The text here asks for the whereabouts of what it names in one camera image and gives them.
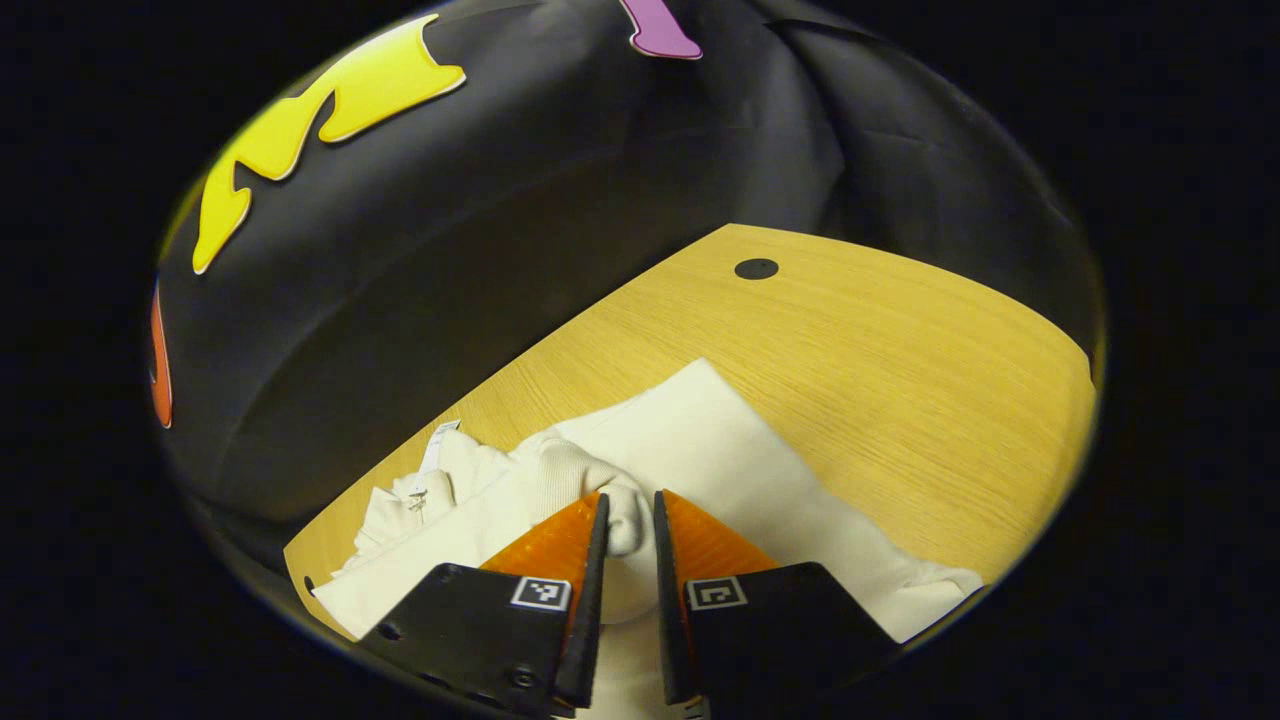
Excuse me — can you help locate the cream sweatshirt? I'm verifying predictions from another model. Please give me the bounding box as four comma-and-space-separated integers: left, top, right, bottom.
312, 358, 986, 720

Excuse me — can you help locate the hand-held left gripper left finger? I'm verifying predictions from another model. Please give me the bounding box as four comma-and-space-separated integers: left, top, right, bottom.
355, 492, 611, 719

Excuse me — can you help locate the black backdrop cloth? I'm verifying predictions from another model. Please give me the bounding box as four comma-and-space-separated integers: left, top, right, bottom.
150, 0, 1101, 566

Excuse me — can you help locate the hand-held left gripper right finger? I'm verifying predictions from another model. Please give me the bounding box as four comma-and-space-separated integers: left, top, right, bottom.
653, 490, 901, 706

